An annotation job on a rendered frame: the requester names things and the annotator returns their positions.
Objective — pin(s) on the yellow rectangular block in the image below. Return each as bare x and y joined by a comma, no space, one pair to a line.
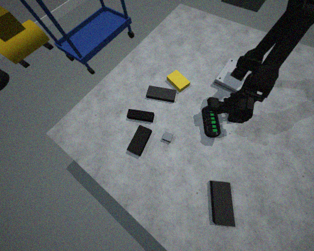
178,81

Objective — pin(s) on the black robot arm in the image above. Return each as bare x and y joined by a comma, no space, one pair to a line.
284,35

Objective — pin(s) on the dark grey controller unit with rocker switches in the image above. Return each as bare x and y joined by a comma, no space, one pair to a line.
210,122

